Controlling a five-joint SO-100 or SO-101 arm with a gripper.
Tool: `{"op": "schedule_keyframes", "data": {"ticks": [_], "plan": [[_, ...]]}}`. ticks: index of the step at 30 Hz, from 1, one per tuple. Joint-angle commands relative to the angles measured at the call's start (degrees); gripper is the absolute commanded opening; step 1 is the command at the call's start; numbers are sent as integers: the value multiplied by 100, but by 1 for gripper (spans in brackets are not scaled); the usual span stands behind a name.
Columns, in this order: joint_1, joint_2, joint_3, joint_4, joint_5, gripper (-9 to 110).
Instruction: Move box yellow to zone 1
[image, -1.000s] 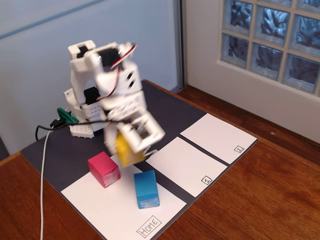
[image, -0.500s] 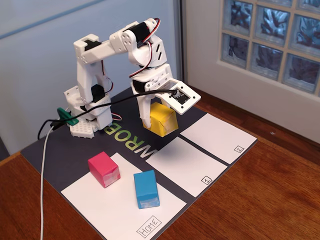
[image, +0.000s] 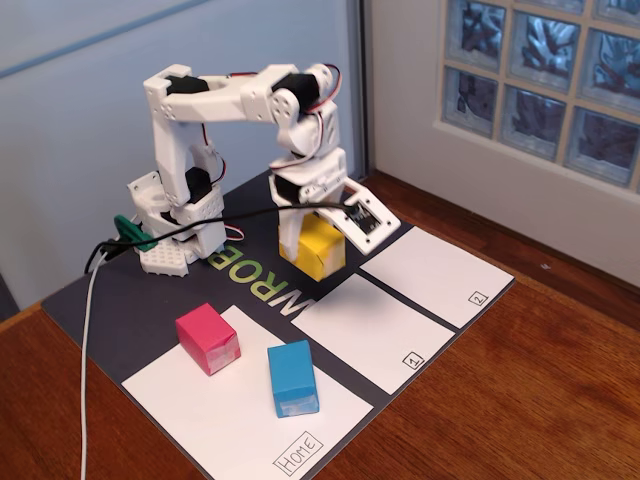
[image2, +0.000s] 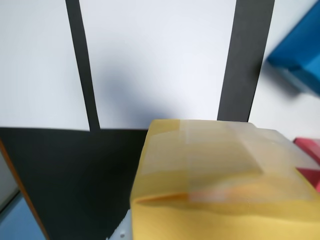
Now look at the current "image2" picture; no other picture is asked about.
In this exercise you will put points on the yellow paper box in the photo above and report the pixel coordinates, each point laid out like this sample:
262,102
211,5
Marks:
212,187

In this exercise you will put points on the pale blue gripper finger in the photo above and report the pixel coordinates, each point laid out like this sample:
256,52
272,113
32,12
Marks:
122,230

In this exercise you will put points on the black mat with WRO print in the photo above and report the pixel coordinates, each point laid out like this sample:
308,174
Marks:
75,175

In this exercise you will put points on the white paper sheet marked HOME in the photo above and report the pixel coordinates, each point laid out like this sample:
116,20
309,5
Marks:
275,112

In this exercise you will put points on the blue paper box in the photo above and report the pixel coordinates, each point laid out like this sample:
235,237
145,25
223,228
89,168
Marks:
300,42

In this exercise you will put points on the plain white paper sheet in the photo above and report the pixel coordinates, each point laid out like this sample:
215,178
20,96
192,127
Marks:
37,62
155,50

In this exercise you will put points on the red paper box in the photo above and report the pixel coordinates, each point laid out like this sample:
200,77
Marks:
308,147

